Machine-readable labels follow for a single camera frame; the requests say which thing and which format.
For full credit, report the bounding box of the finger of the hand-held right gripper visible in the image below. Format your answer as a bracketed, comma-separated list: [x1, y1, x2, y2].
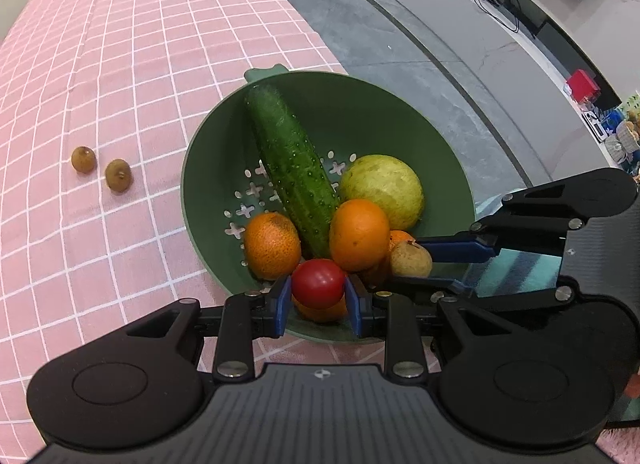
[382, 274, 583, 307]
[417, 169, 601, 265]

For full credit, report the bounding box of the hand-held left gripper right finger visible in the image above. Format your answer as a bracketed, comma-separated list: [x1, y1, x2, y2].
[344, 275, 506, 381]

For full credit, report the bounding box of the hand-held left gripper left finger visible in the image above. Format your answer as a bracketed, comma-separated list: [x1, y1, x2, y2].
[125, 275, 293, 381]

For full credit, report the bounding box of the brown longan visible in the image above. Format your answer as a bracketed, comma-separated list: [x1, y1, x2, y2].
[71, 145, 97, 174]
[104, 159, 134, 192]
[390, 240, 433, 278]

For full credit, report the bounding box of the orange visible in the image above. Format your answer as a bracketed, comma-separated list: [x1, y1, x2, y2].
[329, 199, 391, 272]
[361, 229, 417, 289]
[292, 294, 349, 323]
[244, 213, 302, 281]

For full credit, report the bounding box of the red tomato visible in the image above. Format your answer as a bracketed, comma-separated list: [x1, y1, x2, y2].
[291, 259, 347, 309]

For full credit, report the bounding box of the yellow-green guava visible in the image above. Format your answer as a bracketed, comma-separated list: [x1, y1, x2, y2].
[339, 155, 425, 232]

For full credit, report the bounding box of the green cucumber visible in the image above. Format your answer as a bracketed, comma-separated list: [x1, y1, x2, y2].
[244, 84, 342, 259]

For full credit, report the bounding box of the green plastic colander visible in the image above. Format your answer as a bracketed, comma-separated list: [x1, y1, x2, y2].
[181, 64, 477, 343]

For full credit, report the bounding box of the beige plush item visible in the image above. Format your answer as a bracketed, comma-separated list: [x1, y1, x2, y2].
[614, 119, 640, 161]

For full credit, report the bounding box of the small white box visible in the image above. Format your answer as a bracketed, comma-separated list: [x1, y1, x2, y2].
[582, 112, 609, 138]

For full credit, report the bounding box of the red box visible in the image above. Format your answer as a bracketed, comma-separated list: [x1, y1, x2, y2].
[566, 69, 602, 104]

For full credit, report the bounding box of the pink fuzzy cloth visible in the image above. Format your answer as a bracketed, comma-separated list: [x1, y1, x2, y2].
[597, 424, 640, 464]

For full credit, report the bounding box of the white television cabinet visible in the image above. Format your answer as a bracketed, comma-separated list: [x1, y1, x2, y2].
[350, 0, 640, 180]

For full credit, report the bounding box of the pink checked tablecloth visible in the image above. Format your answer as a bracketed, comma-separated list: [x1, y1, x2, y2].
[0, 0, 351, 450]

